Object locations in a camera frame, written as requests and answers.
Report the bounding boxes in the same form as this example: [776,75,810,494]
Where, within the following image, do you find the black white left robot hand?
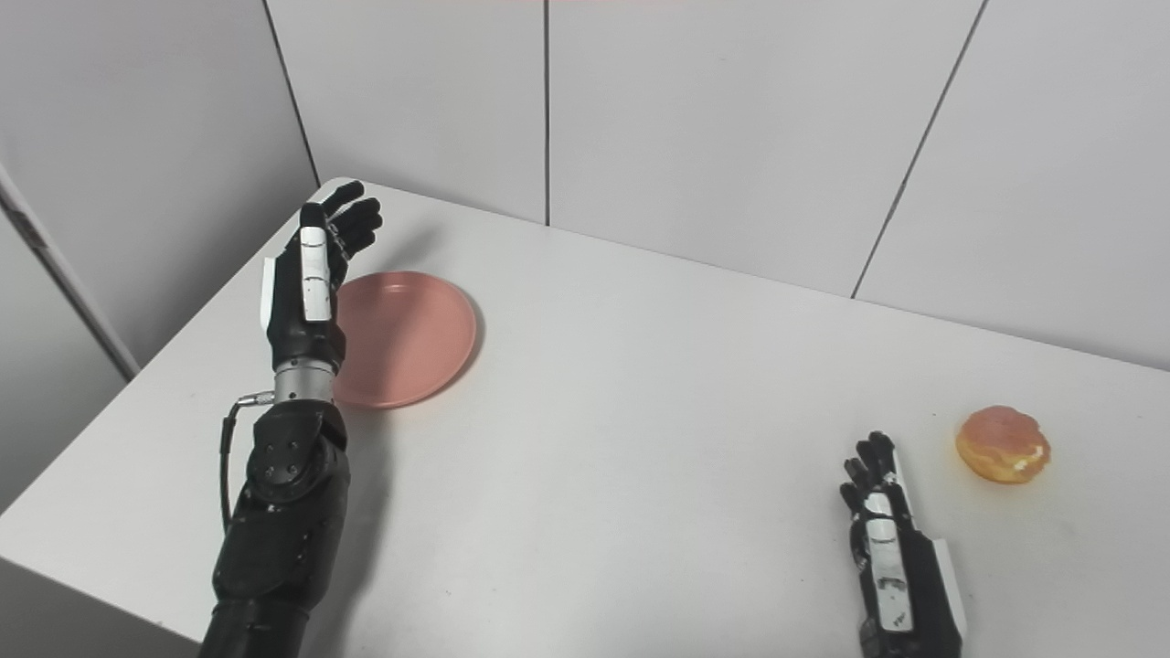
[260,180,384,374]

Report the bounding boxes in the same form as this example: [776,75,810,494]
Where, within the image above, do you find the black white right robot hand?
[839,431,968,658]

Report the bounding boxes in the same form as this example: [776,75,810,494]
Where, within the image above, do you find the pink round plate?
[331,271,478,410]

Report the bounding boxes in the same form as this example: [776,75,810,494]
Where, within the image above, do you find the glazed cream puff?
[955,406,1052,484]

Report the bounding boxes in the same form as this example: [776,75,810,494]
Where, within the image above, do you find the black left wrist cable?
[218,391,277,536]

